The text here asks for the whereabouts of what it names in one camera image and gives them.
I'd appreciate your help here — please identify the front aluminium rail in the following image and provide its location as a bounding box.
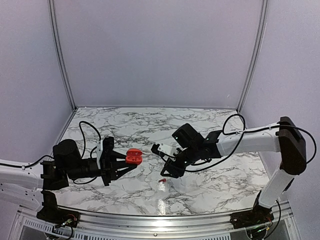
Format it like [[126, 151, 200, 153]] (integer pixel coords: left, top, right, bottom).
[[8, 201, 302, 240]]

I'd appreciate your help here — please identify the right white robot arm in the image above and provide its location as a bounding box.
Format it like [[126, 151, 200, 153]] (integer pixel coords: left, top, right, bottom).
[[151, 116, 307, 224]]

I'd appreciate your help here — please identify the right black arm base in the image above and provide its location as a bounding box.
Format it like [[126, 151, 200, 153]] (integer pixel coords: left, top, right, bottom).
[[230, 191, 274, 229]]

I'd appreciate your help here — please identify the aluminium frame post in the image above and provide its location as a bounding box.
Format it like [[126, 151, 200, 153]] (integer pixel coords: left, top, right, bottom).
[[47, 0, 77, 112], [236, 0, 270, 113]]

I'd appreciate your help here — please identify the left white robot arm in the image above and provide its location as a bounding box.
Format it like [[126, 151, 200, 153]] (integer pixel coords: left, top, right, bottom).
[[0, 137, 143, 202]]

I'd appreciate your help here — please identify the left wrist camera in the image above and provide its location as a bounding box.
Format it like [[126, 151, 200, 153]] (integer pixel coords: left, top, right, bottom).
[[96, 136, 115, 169]]

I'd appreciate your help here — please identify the left aluminium frame post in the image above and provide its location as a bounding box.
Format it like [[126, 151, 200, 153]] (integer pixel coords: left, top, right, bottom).
[[47, 0, 77, 112]]

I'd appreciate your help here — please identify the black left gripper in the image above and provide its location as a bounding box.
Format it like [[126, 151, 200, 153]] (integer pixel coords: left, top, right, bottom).
[[65, 151, 137, 187]]

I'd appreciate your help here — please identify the right aluminium frame post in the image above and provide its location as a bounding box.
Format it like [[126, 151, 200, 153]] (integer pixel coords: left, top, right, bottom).
[[236, 0, 270, 113]]

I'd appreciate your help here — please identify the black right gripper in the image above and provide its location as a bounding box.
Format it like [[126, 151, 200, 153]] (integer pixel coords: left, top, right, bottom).
[[160, 145, 200, 179]]

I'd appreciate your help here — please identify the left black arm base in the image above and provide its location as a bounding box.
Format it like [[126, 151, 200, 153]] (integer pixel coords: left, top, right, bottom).
[[36, 190, 80, 228]]

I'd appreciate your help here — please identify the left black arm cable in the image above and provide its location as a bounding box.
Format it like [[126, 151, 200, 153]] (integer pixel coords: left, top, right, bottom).
[[0, 121, 103, 185]]

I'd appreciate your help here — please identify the red bottle cap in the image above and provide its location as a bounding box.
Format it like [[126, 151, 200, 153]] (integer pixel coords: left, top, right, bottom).
[[125, 148, 143, 165]]

